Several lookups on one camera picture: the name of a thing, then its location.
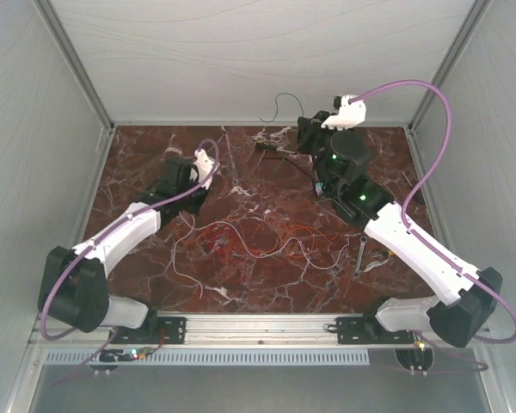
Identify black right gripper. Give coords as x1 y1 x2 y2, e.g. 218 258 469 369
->
292 111 347 194

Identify green wire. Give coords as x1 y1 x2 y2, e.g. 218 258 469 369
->
260 92 304 122

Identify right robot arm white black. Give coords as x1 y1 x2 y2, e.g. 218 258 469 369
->
297 111 502 348

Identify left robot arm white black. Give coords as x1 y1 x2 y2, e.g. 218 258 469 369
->
38 150 215 342

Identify yellow black screwdriver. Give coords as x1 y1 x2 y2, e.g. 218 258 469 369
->
253 139 319 182

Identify black small tool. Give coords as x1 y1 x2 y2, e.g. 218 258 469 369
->
402 172 426 206

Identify silver ratchet wrench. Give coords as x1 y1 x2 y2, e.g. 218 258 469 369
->
353 236 368 278

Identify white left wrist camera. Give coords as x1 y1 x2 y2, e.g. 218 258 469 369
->
192 149 216 190

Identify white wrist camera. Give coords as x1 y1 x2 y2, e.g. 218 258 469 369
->
321 95 366 130
192 149 216 190

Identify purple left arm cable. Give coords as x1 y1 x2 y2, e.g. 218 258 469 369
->
40 137 223 384

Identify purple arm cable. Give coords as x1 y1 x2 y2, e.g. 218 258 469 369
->
352 79 516 375
40 137 223 384

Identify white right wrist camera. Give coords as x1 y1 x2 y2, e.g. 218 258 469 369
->
321 95 366 130

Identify white wire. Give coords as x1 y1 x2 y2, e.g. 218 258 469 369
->
169 210 352 298

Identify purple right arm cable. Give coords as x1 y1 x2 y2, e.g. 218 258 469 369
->
352 79 516 375

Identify yellow handle pliers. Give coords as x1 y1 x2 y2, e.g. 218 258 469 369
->
372 250 395 259

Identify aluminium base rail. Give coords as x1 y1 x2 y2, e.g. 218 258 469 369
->
29 311 415 348

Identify grey slotted cable duct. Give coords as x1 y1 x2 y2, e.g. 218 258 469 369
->
45 348 370 367

